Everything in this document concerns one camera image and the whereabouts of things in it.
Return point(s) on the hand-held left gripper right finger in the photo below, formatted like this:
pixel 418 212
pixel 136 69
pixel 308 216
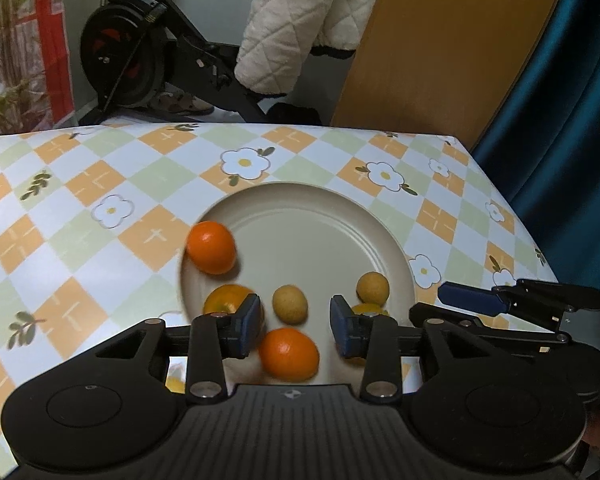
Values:
pixel 340 330

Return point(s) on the small tan longan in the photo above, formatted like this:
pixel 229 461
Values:
pixel 290 305
pixel 373 287

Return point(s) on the wooden board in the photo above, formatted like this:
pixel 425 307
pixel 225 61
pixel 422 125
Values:
pixel 440 50

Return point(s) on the yellow lemon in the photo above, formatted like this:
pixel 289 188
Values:
pixel 176 383

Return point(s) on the checkered floral tablecloth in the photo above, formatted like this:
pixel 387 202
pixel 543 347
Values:
pixel 105 220

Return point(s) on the greenish orange tangerine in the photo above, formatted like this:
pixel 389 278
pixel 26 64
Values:
pixel 225 300

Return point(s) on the red printed backdrop cloth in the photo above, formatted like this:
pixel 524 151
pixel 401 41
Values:
pixel 25 35

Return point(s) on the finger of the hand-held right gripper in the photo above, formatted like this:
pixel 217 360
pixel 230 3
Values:
pixel 470 297
pixel 510 331

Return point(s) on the beige round plate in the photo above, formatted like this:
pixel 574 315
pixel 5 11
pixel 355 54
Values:
pixel 305 240

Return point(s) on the white quilted blanket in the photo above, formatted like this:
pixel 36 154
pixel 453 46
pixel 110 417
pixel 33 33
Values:
pixel 300 25

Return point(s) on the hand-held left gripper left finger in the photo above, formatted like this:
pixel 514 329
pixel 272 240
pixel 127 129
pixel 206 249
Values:
pixel 250 325

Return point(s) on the dark blue curtain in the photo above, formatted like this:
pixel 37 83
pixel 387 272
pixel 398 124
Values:
pixel 570 135

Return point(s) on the yellow orange tangerine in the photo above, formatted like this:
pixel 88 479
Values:
pixel 367 308

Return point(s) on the black exercise bike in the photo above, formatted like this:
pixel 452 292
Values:
pixel 125 55

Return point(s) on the bright orange tangerine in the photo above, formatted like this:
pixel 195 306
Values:
pixel 211 248
pixel 288 355

